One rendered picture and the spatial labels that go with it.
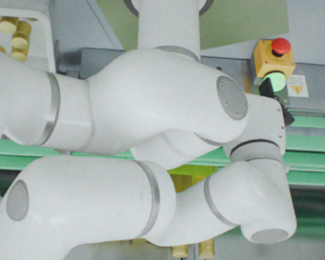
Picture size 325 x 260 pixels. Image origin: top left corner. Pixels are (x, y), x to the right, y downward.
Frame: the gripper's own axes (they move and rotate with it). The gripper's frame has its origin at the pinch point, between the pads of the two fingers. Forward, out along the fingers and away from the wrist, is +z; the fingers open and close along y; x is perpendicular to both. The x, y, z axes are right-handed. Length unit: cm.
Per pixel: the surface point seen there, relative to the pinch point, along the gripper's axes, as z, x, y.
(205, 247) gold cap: -16.2, 32.7, -5.6
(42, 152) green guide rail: 2.7, 34.8, 29.9
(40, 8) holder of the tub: 12.7, 4.5, 34.9
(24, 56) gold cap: 15.6, 19.8, 36.7
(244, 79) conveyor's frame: 15.5, 13.7, -10.2
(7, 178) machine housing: 8, 56, 37
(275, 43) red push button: 16.4, 3.1, -11.9
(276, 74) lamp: 12.2, 7.6, -13.7
